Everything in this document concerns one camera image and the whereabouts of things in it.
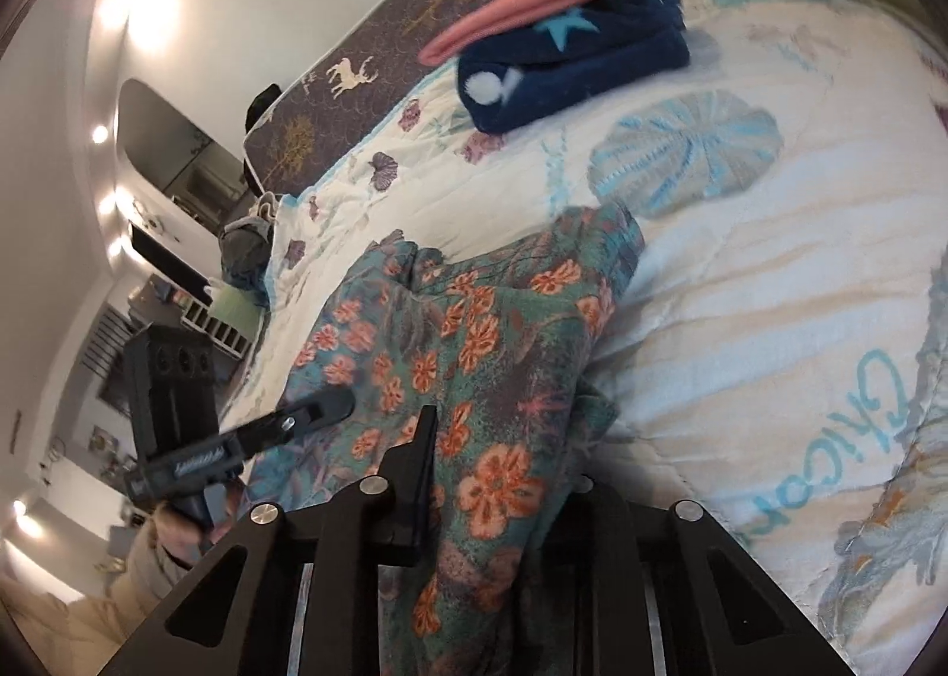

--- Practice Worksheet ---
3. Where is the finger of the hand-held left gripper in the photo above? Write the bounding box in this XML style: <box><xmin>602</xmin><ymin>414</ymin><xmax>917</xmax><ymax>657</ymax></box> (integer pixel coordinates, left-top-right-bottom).
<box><xmin>219</xmin><ymin>383</ymin><xmax>358</xmax><ymax>464</ymax></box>

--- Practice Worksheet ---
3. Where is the person's left forearm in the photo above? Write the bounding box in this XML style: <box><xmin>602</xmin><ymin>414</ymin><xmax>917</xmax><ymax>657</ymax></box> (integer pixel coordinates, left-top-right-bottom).
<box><xmin>118</xmin><ymin>517</ymin><xmax>219</xmax><ymax>651</ymax></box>

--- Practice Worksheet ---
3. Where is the white shell-print blanket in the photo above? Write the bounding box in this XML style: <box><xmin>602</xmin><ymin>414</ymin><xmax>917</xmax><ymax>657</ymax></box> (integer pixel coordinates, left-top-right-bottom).
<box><xmin>220</xmin><ymin>0</ymin><xmax>948</xmax><ymax>676</ymax></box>

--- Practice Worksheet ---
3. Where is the grey deer-print blanket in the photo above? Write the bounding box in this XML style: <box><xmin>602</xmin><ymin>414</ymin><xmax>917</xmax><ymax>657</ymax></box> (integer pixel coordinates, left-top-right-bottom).
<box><xmin>243</xmin><ymin>0</ymin><xmax>864</xmax><ymax>201</ymax></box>

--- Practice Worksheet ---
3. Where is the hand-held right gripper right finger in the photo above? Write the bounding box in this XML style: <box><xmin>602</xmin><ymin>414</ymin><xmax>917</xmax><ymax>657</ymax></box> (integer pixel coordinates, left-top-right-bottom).
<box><xmin>529</xmin><ymin>475</ymin><xmax>847</xmax><ymax>676</ymax></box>

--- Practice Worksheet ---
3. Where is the black flat screen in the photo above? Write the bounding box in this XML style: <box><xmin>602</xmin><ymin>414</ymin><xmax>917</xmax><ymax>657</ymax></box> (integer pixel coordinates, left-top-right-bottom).
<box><xmin>128</xmin><ymin>223</ymin><xmax>214</xmax><ymax>301</ymax></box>

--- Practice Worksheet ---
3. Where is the white shelf unit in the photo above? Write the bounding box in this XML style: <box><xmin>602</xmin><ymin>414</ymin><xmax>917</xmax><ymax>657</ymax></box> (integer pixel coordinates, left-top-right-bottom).
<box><xmin>176</xmin><ymin>297</ymin><xmax>254</xmax><ymax>360</ymax></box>

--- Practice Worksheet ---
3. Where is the navy star folded garment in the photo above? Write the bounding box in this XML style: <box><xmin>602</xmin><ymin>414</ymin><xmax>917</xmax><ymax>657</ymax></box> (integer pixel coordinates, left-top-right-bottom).
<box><xmin>454</xmin><ymin>0</ymin><xmax>692</xmax><ymax>134</ymax></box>

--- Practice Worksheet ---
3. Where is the black object on bed corner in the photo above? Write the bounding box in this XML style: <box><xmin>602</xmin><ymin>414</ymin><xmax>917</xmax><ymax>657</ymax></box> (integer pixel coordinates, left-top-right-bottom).
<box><xmin>243</xmin><ymin>84</ymin><xmax>284</xmax><ymax>131</ymax></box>

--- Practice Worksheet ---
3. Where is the person's left hand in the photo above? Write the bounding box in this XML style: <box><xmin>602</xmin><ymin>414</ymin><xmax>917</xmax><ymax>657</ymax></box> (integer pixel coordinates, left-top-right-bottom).
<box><xmin>152</xmin><ymin>482</ymin><xmax>242</xmax><ymax>562</ymax></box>

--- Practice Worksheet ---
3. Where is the teal floral small garment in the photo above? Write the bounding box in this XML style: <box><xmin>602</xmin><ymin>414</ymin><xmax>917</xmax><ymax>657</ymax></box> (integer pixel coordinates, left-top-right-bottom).
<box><xmin>283</xmin><ymin>204</ymin><xmax>647</xmax><ymax>676</ymax></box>

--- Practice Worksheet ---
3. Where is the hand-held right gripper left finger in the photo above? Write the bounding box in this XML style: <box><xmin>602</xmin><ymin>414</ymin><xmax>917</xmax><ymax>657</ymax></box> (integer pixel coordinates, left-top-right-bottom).
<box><xmin>104</xmin><ymin>405</ymin><xmax>440</xmax><ymax>676</ymax></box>

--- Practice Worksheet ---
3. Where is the light green cushion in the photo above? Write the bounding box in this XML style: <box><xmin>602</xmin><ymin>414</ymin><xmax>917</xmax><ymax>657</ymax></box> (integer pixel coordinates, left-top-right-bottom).
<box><xmin>207</xmin><ymin>283</ymin><xmax>269</xmax><ymax>329</ymax></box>

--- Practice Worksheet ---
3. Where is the grey bag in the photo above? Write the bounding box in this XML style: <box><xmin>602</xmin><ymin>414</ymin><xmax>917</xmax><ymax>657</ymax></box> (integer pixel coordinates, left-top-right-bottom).
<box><xmin>220</xmin><ymin>215</ymin><xmax>277</xmax><ymax>293</ymax></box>

